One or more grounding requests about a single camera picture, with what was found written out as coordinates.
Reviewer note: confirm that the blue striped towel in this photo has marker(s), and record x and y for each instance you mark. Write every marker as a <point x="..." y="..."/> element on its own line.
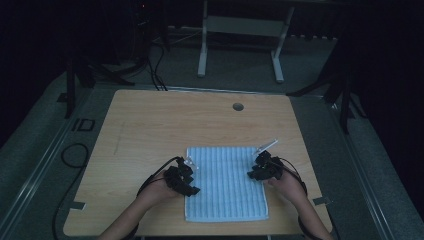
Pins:
<point x="226" y="193"/>

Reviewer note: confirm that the grey tape piece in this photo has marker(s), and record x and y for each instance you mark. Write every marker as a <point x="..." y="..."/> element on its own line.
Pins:
<point x="77" y="205"/>
<point x="321" y="201"/>

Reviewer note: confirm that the person's right hand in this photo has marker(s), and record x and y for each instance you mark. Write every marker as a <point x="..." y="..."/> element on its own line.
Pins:
<point x="288" y="186"/>

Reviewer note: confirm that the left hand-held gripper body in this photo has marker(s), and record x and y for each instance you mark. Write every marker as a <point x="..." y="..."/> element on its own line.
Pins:
<point x="178" y="176"/>

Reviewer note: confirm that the metal floor rail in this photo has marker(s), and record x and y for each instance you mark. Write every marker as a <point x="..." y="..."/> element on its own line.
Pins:
<point x="40" y="166"/>
<point x="363" y="186"/>

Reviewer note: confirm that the white metal desk frame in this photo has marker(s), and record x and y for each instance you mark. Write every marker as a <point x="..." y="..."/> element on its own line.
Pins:
<point x="245" y="26"/>

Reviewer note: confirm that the person's left hand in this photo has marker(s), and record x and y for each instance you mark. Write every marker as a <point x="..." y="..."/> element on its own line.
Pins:
<point x="158" y="190"/>

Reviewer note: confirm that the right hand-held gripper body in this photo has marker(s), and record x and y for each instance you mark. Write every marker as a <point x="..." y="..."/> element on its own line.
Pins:
<point x="271" y="166"/>

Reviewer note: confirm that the black metal stand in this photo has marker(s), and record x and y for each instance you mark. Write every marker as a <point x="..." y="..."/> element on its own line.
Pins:
<point x="70" y="90"/>
<point x="345" y="103"/>

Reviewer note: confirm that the dark equipment rack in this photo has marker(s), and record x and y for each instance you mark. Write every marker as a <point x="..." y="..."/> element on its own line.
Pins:
<point x="141" y="30"/>

